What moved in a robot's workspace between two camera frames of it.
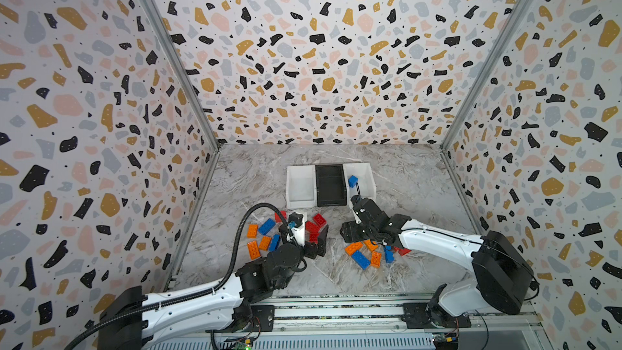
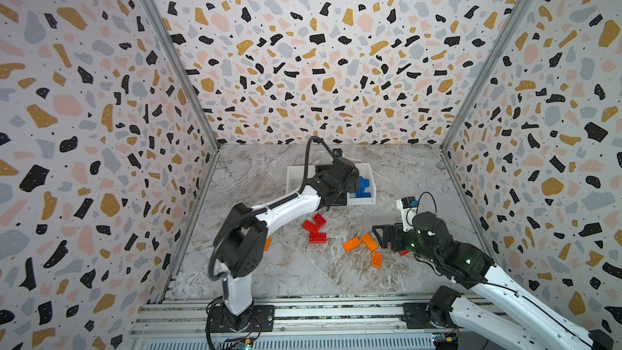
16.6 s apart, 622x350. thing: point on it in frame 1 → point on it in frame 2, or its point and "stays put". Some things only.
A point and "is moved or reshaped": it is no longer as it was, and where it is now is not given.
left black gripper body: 310,249 → 352,185
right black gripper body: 363,211 → 396,237
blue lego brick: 266,226 is moved or reshaped
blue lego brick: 360,259 → 361,193
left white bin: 300,185 stays put
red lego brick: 319,219 stays put
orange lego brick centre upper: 372,245 stays put
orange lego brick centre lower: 376,258 stays put
